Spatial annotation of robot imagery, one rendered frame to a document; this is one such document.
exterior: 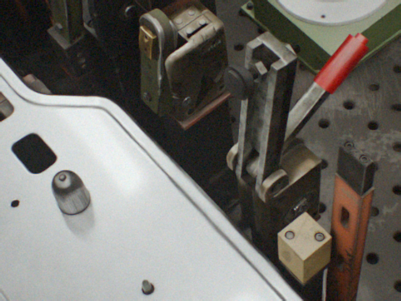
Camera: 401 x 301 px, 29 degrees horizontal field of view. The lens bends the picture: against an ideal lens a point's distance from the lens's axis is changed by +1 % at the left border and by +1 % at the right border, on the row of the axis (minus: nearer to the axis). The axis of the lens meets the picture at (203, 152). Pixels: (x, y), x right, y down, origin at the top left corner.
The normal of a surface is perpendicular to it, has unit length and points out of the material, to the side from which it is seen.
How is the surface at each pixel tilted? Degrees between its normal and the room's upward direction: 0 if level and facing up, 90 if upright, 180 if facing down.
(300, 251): 0
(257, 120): 81
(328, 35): 3
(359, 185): 90
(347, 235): 90
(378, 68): 0
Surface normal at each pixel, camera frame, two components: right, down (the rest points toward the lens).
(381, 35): 0.61, 0.64
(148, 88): -0.78, 0.46
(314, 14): -0.11, -0.48
